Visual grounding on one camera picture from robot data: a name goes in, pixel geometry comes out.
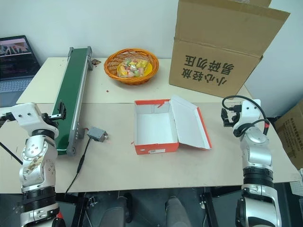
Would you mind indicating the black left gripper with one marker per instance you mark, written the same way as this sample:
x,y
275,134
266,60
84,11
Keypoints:
x,y
50,120

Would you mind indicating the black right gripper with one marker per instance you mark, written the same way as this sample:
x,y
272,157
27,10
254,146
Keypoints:
x,y
234,119

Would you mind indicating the orange and white shoebox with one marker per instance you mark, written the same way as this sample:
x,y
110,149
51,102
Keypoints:
x,y
154,127

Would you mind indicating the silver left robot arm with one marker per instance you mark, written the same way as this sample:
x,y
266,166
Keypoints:
x,y
35,151

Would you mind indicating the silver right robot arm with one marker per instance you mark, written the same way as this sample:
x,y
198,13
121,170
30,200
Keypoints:
x,y
255,153

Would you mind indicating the green conveyor belt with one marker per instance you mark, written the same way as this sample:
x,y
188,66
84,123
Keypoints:
x,y
71,94

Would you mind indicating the grey control box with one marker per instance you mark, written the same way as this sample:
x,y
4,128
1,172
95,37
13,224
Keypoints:
x,y
95,134

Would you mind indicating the large printed cardboard box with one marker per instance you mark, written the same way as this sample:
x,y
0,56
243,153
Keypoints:
x,y
208,61

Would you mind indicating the orange woven basket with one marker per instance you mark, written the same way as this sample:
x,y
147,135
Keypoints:
x,y
111,68

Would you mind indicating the small cardboard box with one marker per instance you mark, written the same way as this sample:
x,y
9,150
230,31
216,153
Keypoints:
x,y
291,137

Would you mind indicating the open laptop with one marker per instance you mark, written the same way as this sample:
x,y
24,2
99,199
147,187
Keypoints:
x,y
14,61

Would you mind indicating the clear bag of colourful candies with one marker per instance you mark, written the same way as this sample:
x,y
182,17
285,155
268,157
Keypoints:
x,y
131,68

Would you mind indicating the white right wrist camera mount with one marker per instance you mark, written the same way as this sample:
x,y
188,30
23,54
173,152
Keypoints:
x,y
249,113

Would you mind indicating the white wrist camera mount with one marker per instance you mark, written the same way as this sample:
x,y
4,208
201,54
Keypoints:
x,y
249,113
26,118

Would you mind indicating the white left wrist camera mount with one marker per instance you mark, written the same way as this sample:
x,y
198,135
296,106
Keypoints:
x,y
26,118

